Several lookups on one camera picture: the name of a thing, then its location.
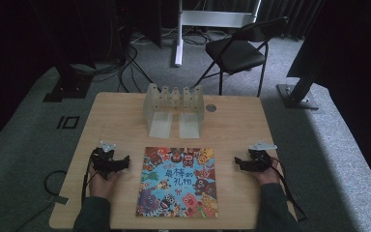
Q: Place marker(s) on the round grey table grommet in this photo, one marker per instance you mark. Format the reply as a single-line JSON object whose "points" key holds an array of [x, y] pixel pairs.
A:
{"points": [[210, 108]]}

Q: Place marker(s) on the translucent white book rack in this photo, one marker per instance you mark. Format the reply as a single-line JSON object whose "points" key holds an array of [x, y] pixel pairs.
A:
{"points": [[174, 103]]}

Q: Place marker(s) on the black folding chair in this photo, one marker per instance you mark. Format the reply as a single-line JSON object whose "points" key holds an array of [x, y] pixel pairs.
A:
{"points": [[235, 54]]}

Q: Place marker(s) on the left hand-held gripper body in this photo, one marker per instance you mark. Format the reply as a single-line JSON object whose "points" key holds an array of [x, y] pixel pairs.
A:
{"points": [[104, 161]]}

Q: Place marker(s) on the colourful picture book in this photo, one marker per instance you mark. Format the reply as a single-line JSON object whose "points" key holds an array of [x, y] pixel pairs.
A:
{"points": [[177, 182]]}

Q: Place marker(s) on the person's right hand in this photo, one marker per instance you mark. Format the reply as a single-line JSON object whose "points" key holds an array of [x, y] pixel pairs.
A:
{"points": [[267, 176]]}

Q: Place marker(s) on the white metal stand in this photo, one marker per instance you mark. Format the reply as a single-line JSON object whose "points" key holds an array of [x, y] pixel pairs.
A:
{"points": [[178, 38]]}

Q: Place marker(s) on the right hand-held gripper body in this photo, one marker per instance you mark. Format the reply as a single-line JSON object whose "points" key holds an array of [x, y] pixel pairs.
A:
{"points": [[260, 159]]}

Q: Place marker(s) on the dark curtain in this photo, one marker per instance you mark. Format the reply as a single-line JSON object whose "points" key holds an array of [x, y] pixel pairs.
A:
{"points": [[290, 16]]}

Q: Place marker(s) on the grey tape piece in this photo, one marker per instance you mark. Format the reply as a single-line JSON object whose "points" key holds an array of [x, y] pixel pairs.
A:
{"points": [[59, 199]]}

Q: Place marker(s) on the person's left hand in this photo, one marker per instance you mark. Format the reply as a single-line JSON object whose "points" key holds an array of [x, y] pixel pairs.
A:
{"points": [[102, 187]]}

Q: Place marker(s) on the black metal stand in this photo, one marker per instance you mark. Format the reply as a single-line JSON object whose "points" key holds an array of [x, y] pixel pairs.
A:
{"points": [[69, 85], [298, 95]]}

